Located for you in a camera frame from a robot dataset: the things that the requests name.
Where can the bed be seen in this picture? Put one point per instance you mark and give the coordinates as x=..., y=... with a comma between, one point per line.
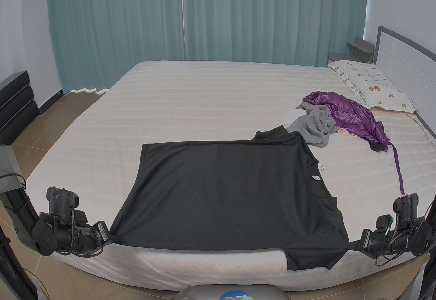
x=204, y=101

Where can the white garment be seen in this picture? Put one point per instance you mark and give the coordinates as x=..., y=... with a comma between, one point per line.
x=292, y=118

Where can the white printed pillow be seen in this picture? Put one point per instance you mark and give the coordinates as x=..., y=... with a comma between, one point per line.
x=373, y=84

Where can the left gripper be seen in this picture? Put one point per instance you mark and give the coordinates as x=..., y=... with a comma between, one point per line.
x=93, y=239

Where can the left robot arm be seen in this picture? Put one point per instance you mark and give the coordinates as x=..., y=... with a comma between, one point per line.
x=41, y=234

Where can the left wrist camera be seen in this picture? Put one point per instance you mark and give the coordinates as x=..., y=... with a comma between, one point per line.
x=79, y=217

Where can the purple satin garment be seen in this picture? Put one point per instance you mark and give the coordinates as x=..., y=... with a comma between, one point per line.
x=354, y=114

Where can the blue-green curtain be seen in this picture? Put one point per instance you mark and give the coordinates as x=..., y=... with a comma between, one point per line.
x=115, y=19
x=272, y=5

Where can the pink garment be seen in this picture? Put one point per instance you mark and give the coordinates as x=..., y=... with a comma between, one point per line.
x=343, y=129

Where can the grey bedside table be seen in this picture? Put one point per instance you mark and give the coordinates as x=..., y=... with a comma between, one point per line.
x=361, y=43

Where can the black T-shirt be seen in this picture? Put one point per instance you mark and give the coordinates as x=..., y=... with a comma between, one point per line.
x=221, y=196

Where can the black lace garment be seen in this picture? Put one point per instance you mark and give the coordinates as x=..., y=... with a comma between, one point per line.
x=378, y=147

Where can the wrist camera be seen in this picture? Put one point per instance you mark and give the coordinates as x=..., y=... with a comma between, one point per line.
x=383, y=222
x=79, y=217

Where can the black chest of drawers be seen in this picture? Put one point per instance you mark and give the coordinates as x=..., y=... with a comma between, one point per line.
x=15, y=101

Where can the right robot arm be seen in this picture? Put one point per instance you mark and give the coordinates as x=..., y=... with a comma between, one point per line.
x=419, y=237

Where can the grey garment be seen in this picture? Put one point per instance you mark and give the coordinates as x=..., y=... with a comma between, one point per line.
x=310, y=128

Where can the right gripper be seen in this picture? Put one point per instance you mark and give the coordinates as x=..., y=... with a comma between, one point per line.
x=376, y=242

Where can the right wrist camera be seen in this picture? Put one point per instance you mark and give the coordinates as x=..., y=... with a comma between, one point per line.
x=383, y=222

